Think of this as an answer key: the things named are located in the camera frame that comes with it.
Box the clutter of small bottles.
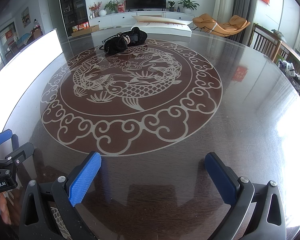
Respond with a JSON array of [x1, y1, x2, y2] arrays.
[[276, 59, 300, 98]]

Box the cardboard boxes with red packs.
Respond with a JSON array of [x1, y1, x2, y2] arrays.
[[71, 22, 100, 37]]

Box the red flower branches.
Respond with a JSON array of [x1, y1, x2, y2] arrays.
[[89, 2, 102, 18]]

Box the person's left hand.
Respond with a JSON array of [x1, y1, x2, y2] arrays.
[[0, 191, 20, 227]]

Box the black television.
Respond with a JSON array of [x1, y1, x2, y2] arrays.
[[125, 0, 167, 11]]

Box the large leafy potted plant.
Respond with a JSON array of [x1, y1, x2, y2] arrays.
[[178, 0, 200, 14]]

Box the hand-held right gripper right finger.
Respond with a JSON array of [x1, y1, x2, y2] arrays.
[[205, 152, 287, 240]]

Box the framed wall picture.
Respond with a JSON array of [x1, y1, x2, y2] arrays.
[[21, 6, 30, 28]]

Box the dark wooden chair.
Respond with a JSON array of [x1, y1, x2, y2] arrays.
[[252, 24, 282, 60]]

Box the wooden sideboard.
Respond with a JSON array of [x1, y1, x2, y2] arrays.
[[271, 29, 300, 78]]

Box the orange lounge chair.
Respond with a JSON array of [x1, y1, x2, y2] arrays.
[[192, 14, 250, 39]]

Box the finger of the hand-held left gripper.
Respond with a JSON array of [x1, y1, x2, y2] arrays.
[[0, 142, 35, 170], [0, 129, 13, 147]]

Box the grey white curtain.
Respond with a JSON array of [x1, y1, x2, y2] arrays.
[[214, 0, 253, 43]]

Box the dark glass display cabinet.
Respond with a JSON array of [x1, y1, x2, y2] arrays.
[[57, 0, 89, 38]]

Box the white television cabinet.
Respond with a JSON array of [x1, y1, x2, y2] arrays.
[[88, 11, 194, 29]]

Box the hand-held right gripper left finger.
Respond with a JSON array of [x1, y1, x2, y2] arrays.
[[19, 151, 102, 240]]

